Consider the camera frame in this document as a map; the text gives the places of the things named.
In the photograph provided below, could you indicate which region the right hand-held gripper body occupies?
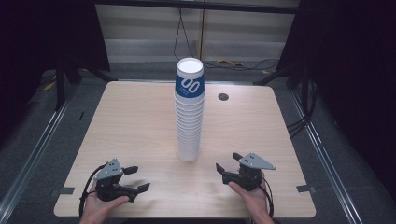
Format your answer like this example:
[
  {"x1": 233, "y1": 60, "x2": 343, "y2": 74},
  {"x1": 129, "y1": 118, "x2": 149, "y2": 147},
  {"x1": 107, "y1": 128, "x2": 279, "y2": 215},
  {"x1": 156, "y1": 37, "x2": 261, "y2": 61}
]
[{"x1": 237, "y1": 152, "x2": 276, "y2": 191}]

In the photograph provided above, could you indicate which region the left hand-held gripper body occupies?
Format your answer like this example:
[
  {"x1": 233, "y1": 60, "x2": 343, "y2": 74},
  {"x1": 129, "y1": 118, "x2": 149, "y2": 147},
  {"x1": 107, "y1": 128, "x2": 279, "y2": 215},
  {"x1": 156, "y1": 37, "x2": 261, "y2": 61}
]
[{"x1": 92, "y1": 158, "x2": 138, "y2": 203}]

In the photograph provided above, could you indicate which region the stack of paper cups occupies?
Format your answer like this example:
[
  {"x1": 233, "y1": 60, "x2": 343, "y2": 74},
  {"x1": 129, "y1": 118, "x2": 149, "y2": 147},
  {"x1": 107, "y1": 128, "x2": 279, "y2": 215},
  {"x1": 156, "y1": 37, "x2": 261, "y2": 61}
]
[{"x1": 173, "y1": 57, "x2": 205, "y2": 162}]

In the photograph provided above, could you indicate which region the person's right hand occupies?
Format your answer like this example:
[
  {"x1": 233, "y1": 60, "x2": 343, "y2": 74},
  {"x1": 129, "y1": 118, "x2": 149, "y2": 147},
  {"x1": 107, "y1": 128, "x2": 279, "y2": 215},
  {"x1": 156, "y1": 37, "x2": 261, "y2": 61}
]
[{"x1": 228, "y1": 174, "x2": 275, "y2": 224}]

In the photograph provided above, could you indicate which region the person's left hand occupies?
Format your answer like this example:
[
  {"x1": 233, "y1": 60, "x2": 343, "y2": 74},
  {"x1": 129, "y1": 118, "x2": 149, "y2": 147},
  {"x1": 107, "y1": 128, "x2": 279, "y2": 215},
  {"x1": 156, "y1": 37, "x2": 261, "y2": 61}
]
[{"x1": 79, "y1": 180, "x2": 130, "y2": 224}]

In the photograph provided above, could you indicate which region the grey tape strip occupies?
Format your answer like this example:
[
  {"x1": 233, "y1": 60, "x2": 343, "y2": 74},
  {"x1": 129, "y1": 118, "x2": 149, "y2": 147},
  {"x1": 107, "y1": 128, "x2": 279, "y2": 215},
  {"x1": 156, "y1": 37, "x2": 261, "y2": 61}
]
[
  {"x1": 295, "y1": 184, "x2": 316, "y2": 194},
  {"x1": 56, "y1": 186, "x2": 76, "y2": 196}
]

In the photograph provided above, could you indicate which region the black metal stand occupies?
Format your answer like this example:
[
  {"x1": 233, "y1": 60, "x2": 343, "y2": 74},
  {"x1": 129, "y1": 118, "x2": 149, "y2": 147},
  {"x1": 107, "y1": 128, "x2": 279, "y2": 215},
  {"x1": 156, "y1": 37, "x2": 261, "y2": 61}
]
[
  {"x1": 252, "y1": 63, "x2": 312, "y2": 104},
  {"x1": 53, "y1": 57, "x2": 110, "y2": 112}
]

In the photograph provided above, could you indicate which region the black curtain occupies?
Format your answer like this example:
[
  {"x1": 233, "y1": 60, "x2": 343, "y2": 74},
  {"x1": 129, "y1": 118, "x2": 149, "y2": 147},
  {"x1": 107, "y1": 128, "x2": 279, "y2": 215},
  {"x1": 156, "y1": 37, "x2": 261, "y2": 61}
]
[
  {"x1": 0, "y1": 0, "x2": 111, "y2": 147},
  {"x1": 275, "y1": 0, "x2": 396, "y2": 200}
]

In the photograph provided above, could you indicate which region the black overhead bar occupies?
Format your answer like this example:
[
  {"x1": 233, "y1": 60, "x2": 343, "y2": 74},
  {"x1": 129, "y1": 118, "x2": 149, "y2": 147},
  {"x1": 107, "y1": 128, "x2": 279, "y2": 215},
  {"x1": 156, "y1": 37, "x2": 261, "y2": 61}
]
[{"x1": 92, "y1": 0, "x2": 302, "y2": 15}]

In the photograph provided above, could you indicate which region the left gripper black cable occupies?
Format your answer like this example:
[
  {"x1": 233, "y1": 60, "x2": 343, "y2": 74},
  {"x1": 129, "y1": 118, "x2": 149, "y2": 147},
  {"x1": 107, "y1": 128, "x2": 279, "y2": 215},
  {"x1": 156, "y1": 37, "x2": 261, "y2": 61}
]
[{"x1": 78, "y1": 163, "x2": 107, "y2": 218}]

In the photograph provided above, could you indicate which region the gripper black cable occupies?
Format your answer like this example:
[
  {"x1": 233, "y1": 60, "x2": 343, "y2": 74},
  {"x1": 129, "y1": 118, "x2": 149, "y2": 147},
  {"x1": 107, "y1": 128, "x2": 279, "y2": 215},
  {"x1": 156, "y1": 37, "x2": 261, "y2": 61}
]
[
  {"x1": 260, "y1": 177, "x2": 276, "y2": 218},
  {"x1": 78, "y1": 163, "x2": 107, "y2": 218}
]

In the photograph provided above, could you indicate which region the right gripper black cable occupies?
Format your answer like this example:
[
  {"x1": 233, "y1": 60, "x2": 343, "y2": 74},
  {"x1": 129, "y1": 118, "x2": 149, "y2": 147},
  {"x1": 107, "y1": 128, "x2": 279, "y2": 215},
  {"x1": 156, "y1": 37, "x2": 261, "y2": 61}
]
[{"x1": 260, "y1": 177, "x2": 276, "y2": 218}]

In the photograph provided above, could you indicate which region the bundle of black cables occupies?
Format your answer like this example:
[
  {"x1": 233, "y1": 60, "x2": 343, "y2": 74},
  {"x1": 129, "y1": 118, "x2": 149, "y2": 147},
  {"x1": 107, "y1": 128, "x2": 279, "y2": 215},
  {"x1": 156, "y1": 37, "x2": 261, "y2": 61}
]
[{"x1": 285, "y1": 78, "x2": 319, "y2": 139}]

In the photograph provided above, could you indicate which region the metal floor rail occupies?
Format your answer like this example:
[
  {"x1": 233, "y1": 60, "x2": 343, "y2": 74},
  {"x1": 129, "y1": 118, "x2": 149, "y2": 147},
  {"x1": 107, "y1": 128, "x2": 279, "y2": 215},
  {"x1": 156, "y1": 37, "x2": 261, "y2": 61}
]
[
  {"x1": 0, "y1": 92, "x2": 73, "y2": 217},
  {"x1": 289, "y1": 89, "x2": 363, "y2": 224}
]

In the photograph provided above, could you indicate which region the hanging black cable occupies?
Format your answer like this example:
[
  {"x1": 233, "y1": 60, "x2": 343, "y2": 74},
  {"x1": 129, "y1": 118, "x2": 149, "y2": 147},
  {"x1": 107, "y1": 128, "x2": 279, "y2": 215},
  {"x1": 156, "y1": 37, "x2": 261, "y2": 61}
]
[{"x1": 173, "y1": 7, "x2": 204, "y2": 63}]

